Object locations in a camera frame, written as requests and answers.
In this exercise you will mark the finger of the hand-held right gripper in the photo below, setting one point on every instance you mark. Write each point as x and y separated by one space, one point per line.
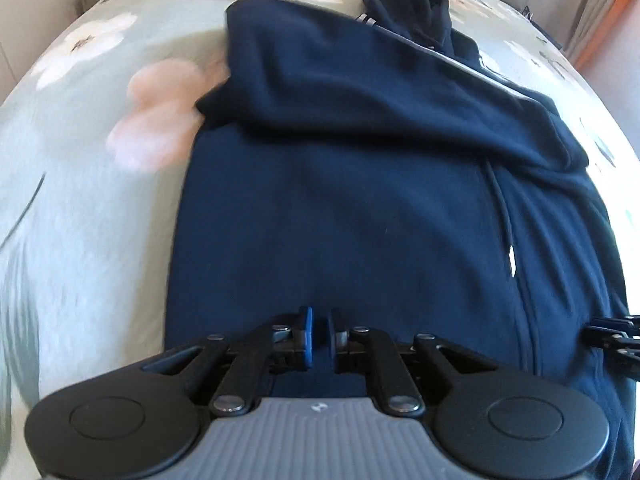
614 336

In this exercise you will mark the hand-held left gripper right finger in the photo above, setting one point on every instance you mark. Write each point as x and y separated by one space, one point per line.
331 341

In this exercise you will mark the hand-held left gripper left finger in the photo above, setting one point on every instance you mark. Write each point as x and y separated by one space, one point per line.
308 336

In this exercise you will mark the navy blue hoodie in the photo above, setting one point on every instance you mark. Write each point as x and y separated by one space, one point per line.
350 210

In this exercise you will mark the floral green bedspread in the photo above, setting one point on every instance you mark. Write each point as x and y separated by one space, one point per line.
75 210

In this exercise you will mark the orange curtain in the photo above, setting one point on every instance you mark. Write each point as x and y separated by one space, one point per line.
597 20

